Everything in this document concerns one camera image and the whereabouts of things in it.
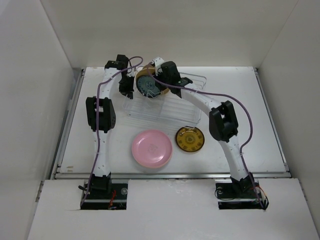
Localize clear wire dish rack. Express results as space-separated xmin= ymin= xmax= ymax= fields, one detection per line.
xmin=122 ymin=82 xmax=202 ymax=126

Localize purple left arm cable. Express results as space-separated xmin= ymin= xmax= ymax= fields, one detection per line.
xmin=80 ymin=56 xmax=144 ymax=208

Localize pink plate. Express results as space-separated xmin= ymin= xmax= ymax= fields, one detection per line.
xmin=131 ymin=129 xmax=173 ymax=165

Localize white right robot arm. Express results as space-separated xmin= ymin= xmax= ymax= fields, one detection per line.
xmin=152 ymin=58 xmax=255 ymax=199

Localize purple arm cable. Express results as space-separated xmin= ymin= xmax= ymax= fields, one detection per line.
xmin=80 ymin=56 xmax=144 ymax=208
xmin=146 ymin=62 xmax=268 ymax=210

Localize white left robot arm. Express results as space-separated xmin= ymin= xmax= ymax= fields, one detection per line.
xmin=83 ymin=54 xmax=135 ymax=200

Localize beige plate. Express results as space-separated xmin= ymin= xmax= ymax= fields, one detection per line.
xmin=135 ymin=65 xmax=170 ymax=96

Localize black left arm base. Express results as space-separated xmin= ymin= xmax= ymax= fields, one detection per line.
xmin=78 ymin=181 xmax=129 ymax=211

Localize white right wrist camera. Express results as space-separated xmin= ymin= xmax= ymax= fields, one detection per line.
xmin=151 ymin=57 xmax=165 ymax=75

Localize aluminium table rail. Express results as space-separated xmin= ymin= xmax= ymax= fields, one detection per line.
xmin=46 ymin=68 xmax=86 ymax=180

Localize dark green plate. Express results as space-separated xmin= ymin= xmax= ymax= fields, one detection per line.
xmin=135 ymin=75 xmax=162 ymax=99

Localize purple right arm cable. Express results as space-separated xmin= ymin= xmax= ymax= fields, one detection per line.
xmin=146 ymin=62 xmax=268 ymax=210

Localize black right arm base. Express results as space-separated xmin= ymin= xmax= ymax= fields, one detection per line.
xmin=214 ymin=179 xmax=270 ymax=211

